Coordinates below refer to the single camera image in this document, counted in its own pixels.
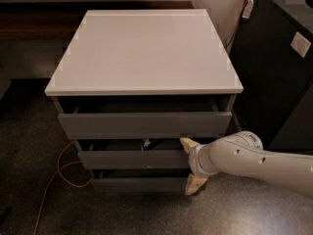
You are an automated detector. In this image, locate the grey drawer cabinet white top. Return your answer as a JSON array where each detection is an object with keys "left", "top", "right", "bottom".
[{"left": 44, "top": 8, "right": 245, "bottom": 194}]

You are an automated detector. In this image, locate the grey bottom drawer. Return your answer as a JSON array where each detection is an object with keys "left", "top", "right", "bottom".
[{"left": 92, "top": 168, "right": 191, "bottom": 194}]

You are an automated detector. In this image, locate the black cabinet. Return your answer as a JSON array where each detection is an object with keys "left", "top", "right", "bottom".
[{"left": 230, "top": 0, "right": 313, "bottom": 150}]

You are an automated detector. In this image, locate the dark wooden bench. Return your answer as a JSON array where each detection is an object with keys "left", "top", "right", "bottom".
[{"left": 0, "top": 1, "right": 194, "bottom": 40}]

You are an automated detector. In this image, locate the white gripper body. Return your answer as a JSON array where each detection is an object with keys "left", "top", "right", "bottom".
[{"left": 189, "top": 145, "right": 215, "bottom": 178}]

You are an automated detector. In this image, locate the white label sticker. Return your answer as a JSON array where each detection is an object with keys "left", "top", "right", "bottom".
[{"left": 291, "top": 32, "right": 311, "bottom": 58}]

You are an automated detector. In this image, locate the grey top drawer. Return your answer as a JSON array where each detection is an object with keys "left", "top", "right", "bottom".
[{"left": 57, "top": 97, "right": 233, "bottom": 141}]

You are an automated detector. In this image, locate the grey drawer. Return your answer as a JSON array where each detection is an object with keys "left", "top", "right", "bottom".
[
  {"left": 92, "top": 168, "right": 191, "bottom": 194},
  {"left": 75, "top": 139, "right": 189, "bottom": 169},
  {"left": 57, "top": 97, "right": 233, "bottom": 141}
]

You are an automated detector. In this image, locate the orange floor cable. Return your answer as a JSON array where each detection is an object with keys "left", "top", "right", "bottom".
[{"left": 32, "top": 140, "right": 93, "bottom": 235}]

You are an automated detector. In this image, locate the blue chip bag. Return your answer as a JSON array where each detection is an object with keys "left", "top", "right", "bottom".
[{"left": 141, "top": 139, "right": 152, "bottom": 150}]

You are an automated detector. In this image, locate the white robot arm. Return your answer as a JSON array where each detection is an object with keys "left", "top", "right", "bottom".
[{"left": 180, "top": 131, "right": 313, "bottom": 198}]

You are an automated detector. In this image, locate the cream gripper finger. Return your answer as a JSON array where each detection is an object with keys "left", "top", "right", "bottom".
[
  {"left": 185, "top": 173, "right": 207, "bottom": 196},
  {"left": 180, "top": 137, "right": 201, "bottom": 155}
]

